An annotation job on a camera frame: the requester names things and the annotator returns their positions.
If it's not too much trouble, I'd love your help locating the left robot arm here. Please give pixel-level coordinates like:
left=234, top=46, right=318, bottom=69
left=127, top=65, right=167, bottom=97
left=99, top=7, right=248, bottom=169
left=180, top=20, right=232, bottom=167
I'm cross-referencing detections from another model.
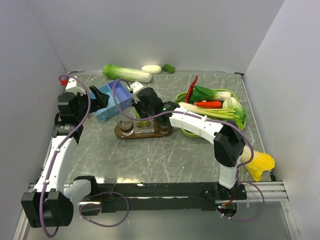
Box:
left=21, top=86, right=110, bottom=228

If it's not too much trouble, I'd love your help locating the frosted clear glass cup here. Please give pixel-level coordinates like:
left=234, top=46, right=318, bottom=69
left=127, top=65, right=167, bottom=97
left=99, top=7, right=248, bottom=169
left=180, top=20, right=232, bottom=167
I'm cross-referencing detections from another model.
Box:
left=116, top=113, right=134, bottom=136

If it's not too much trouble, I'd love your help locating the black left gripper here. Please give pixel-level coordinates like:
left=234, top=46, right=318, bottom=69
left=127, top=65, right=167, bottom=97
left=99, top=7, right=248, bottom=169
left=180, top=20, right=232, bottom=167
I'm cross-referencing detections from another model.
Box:
left=74, top=85, right=109, bottom=121

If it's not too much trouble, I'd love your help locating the napa cabbage on table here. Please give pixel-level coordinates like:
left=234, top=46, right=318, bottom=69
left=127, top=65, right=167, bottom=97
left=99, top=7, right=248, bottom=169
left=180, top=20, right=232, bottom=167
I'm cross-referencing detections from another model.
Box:
left=102, top=64, right=152, bottom=83

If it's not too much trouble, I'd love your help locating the purple drawer box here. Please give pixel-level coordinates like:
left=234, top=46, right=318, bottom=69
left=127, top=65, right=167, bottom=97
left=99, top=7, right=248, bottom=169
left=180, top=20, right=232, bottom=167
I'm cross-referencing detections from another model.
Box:
left=108, top=80, right=133, bottom=110

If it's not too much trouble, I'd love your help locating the aluminium frame rail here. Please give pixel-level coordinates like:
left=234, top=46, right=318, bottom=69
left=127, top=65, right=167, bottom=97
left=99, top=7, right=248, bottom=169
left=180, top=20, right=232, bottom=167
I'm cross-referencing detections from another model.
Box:
left=12, top=182, right=290, bottom=240

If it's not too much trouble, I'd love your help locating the dark glass cup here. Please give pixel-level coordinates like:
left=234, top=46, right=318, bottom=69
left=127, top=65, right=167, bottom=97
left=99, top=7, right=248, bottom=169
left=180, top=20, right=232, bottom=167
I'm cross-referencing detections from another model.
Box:
left=158, top=124, right=173, bottom=136

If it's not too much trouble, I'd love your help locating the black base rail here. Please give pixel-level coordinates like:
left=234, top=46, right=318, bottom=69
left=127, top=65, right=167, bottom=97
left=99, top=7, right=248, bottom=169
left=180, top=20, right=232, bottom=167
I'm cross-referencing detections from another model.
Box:
left=76, top=182, right=247, bottom=213

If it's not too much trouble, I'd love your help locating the brown wooden tray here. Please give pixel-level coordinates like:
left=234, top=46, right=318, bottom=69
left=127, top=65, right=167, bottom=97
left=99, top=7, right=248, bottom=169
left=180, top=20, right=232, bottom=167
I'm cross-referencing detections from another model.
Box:
left=114, top=122, right=173, bottom=140

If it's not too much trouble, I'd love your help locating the yellow cabbage by arm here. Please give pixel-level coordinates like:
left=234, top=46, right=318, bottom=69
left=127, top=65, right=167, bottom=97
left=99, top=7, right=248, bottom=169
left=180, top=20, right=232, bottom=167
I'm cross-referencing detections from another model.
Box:
left=244, top=150, right=276, bottom=182

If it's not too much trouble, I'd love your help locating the green toothpaste tube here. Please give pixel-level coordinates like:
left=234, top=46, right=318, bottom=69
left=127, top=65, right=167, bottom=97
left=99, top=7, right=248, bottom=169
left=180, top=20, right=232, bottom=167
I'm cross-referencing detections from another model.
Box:
left=143, top=120, right=152, bottom=128
left=135, top=111, right=144, bottom=129

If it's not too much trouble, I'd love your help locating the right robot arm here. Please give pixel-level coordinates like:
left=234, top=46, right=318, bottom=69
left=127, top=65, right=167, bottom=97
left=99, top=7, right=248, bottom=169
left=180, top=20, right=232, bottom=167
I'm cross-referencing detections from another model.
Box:
left=129, top=86, right=246, bottom=199

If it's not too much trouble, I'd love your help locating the bok choy in basket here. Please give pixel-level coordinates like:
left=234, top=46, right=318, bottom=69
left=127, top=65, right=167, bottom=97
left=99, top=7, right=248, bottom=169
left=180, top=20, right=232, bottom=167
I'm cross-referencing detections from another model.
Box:
left=189, top=85, right=232, bottom=102

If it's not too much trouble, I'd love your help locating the red chili pepper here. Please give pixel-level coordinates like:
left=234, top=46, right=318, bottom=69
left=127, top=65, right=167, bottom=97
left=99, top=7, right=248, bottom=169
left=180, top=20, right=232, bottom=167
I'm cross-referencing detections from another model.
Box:
left=185, top=75, right=198, bottom=103

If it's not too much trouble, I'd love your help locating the teal drawer box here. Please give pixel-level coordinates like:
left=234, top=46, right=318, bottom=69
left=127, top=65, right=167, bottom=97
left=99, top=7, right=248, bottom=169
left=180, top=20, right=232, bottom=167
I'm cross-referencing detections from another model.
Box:
left=89, top=91, right=110, bottom=123

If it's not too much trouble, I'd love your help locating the clear textured plastic holder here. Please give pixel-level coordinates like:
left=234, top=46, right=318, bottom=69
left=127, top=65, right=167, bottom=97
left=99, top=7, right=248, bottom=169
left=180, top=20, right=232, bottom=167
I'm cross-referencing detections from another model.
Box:
left=133, top=119, right=155, bottom=136

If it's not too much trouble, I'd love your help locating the white celery stalk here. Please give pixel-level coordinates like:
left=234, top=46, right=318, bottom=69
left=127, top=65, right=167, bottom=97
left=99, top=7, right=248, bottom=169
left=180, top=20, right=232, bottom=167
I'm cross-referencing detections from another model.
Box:
left=178, top=102, right=247, bottom=125

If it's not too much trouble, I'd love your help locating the napa cabbage in basket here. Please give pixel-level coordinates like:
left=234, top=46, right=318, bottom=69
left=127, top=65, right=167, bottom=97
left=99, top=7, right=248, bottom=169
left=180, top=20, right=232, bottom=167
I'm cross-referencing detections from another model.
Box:
left=222, top=97, right=247, bottom=130

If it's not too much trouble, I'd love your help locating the white daikon radish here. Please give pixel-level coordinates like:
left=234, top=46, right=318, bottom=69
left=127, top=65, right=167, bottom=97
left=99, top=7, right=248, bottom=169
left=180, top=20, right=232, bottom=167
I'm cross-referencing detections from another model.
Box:
left=141, top=64, right=176, bottom=74

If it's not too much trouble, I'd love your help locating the green plastic vegetable basket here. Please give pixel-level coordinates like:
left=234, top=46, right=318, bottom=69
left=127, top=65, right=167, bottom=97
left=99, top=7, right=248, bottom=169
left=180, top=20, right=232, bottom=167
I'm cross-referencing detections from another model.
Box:
left=174, top=88, right=248, bottom=139

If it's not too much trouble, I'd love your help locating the orange carrot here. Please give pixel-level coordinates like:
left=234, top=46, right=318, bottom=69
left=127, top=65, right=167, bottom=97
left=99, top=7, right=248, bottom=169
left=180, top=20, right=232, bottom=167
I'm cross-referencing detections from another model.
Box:
left=194, top=101, right=223, bottom=109

